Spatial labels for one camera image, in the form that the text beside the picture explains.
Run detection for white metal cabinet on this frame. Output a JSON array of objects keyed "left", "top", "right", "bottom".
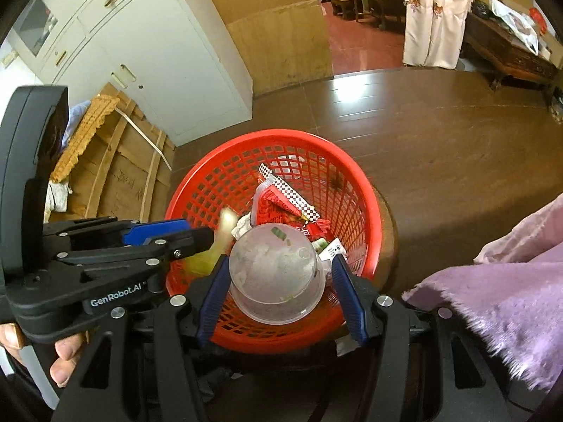
[{"left": 11, "top": 0, "right": 253, "bottom": 148}]

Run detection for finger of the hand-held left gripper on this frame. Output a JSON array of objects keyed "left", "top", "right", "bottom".
[
  {"left": 55, "top": 227, "right": 214, "bottom": 280},
  {"left": 43, "top": 218, "right": 192, "bottom": 252}
]

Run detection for person's left hand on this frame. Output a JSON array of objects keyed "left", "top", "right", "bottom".
[{"left": 0, "top": 323, "right": 86, "bottom": 388}]

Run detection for checkered paper strip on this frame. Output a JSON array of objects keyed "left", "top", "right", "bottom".
[{"left": 257, "top": 164, "right": 320, "bottom": 221}]

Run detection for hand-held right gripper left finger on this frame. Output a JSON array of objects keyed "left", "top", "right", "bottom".
[{"left": 50, "top": 255, "right": 232, "bottom": 422}]

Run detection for yellow fringed cloth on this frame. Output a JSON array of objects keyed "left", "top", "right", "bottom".
[{"left": 49, "top": 94, "right": 120, "bottom": 183}]

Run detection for light blue cloth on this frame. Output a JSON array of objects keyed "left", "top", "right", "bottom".
[{"left": 64, "top": 101, "right": 91, "bottom": 148}]

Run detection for clear plastic cup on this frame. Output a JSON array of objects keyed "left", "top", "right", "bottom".
[{"left": 228, "top": 223, "right": 327, "bottom": 324}]

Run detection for cardboard box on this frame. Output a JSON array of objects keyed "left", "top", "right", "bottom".
[{"left": 536, "top": 31, "right": 556, "bottom": 60}]

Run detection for white cloth bundle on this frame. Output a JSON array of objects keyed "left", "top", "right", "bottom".
[{"left": 48, "top": 179, "right": 74, "bottom": 212}]

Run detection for purple fleece blanket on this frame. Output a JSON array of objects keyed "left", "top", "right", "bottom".
[{"left": 402, "top": 250, "right": 563, "bottom": 394}]

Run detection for carved wooden chest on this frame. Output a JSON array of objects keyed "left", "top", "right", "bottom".
[{"left": 462, "top": 11, "right": 559, "bottom": 93}]

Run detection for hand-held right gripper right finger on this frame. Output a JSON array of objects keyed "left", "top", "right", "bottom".
[{"left": 328, "top": 254, "right": 535, "bottom": 422}]

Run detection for white paper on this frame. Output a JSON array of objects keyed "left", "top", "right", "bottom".
[{"left": 231, "top": 213, "right": 260, "bottom": 239}]

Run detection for floral curtain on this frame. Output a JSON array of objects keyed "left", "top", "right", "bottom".
[{"left": 402, "top": 0, "right": 475, "bottom": 70}]

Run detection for white plastic bag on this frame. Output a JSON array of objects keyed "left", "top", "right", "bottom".
[{"left": 489, "top": 0, "right": 539, "bottom": 56}]

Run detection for red plastic basket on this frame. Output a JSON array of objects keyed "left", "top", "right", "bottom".
[{"left": 165, "top": 129, "right": 382, "bottom": 354}]

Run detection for red wall ornament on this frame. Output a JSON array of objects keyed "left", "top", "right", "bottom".
[{"left": 528, "top": 8, "right": 548, "bottom": 36}]

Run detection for wooden boards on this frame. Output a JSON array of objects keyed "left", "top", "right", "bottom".
[{"left": 68, "top": 94, "right": 177, "bottom": 229}]

